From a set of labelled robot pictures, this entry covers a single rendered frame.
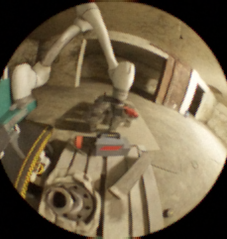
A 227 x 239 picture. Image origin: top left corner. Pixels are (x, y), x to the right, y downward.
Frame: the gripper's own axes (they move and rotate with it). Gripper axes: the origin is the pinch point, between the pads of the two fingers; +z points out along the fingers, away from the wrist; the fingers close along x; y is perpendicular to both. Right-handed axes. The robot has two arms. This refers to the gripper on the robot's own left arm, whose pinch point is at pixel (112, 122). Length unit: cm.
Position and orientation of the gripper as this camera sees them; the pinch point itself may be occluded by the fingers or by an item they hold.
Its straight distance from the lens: 54.4
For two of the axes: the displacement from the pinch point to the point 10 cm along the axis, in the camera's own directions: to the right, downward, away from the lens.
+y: 9.7, 0.9, 2.4
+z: -2.0, 8.4, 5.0
